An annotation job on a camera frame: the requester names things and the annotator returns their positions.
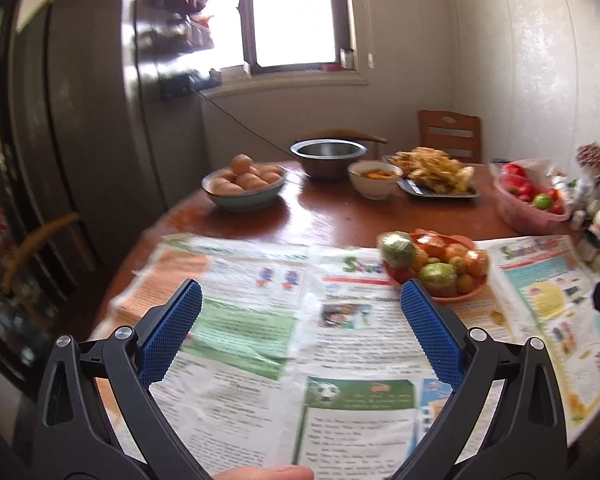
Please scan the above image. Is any orange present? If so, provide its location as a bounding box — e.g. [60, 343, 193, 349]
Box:
[442, 243, 469, 262]
[415, 233, 446, 260]
[412, 247, 429, 272]
[464, 249, 490, 280]

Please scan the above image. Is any round yellow-brown fruit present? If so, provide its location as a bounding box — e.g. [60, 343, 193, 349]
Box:
[456, 274, 476, 296]

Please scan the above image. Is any small green fruit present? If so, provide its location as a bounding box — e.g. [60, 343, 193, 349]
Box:
[418, 262, 457, 297]

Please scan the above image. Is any large green fruit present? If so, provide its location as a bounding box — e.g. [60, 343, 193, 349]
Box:
[377, 231, 416, 270]

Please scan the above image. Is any small brown fruit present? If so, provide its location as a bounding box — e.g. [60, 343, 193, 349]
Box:
[449, 256, 467, 276]

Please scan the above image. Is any orange front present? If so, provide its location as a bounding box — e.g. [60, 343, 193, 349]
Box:
[442, 243, 469, 262]

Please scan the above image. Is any red cherry tomato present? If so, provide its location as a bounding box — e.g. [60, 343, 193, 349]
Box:
[388, 266, 418, 285]

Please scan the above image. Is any person's hand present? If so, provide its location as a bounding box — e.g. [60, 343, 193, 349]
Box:
[213, 465, 314, 480]

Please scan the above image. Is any Student English newspaper sheet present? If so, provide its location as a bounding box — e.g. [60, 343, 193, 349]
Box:
[477, 235, 600, 444]

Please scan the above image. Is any green fruit in basin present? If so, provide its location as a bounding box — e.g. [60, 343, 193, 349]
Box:
[532, 193, 554, 211]

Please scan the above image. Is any pink plastic basin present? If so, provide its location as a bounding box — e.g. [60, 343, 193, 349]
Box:
[494, 174, 569, 235]

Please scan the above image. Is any white plastic bag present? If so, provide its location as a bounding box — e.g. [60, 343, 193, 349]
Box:
[502, 157, 564, 188]

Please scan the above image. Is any orange plastic plate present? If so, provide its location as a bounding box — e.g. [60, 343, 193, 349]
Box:
[377, 230, 490, 304]

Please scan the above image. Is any pile of fried food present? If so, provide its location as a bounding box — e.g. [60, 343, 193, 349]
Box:
[388, 146, 475, 195]

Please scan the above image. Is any metal tray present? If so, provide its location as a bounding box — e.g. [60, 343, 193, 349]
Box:
[381, 152, 479, 198]

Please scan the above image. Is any left newspaper sheet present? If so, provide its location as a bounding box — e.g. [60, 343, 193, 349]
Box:
[89, 233, 512, 480]

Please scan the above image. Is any grey refrigerator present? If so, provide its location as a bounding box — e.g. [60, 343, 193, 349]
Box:
[7, 0, 211, 271]

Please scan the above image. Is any white ceramic bowl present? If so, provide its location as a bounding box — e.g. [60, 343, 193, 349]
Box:
[348, 160, 403, 200]

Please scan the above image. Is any bowl of eggs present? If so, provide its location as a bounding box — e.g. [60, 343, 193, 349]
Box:
[201, 154, 287, 212]

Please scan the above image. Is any stainless steel bowl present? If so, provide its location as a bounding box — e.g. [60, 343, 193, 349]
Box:
[290, 139, 367, 182]

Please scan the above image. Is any window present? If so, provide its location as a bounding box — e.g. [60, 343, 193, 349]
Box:
[238, 0, 352, 75]

